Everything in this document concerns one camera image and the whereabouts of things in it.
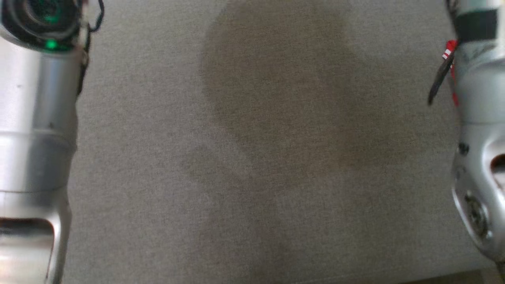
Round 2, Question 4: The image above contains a red and white tag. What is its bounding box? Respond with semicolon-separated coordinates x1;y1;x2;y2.
442;39;460;108

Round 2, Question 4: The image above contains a black strap on right arm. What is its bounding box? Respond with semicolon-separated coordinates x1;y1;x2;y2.
428;58;454;106

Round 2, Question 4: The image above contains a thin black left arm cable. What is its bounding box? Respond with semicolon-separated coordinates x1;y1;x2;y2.
77;0;105;97

